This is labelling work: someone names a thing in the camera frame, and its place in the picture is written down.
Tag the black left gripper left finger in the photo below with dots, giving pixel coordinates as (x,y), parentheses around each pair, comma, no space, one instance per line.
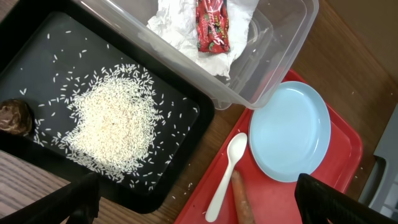
(77,202)

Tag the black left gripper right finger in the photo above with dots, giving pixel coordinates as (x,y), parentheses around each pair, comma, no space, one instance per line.
(319,203)

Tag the pile of white rice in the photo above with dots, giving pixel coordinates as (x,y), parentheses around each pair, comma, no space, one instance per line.
(116,112)

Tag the brown food scrap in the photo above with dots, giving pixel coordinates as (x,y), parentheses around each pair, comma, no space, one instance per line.
(16,117)

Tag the red candy wrapper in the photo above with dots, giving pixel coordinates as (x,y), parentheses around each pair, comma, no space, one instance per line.
(212,26)

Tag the white paper napkin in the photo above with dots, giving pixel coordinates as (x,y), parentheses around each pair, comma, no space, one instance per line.
(175,22)

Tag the black food waste tray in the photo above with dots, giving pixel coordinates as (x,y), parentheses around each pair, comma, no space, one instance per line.
(43,42)

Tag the clear plastic waste bin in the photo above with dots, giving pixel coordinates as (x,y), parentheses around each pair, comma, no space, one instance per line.
(276,34)

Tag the light blue plate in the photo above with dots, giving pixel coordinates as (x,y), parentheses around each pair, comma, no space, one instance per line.
(291,134)

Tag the orange carrot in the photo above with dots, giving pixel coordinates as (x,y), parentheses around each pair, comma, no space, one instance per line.
(243,207)

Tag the white plastic spoon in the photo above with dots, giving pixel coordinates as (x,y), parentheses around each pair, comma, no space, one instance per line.
(235,151)

